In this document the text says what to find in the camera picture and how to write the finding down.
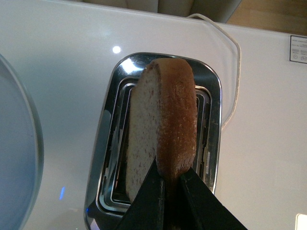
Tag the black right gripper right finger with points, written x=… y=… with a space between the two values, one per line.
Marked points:
x=200 y=209

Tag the slice of bread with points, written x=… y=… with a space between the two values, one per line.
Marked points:
x=162 y=129

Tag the silver two-slot toaster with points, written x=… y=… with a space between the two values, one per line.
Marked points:
x=106 y=199

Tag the beige chair on right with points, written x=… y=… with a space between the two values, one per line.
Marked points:
x=217 y=10

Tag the white label sticker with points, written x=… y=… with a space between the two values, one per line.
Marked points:
x=298 y=49

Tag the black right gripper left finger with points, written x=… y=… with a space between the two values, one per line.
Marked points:
x=147 y=210

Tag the grey-blue round plate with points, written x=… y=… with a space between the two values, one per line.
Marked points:
x=21 y=150

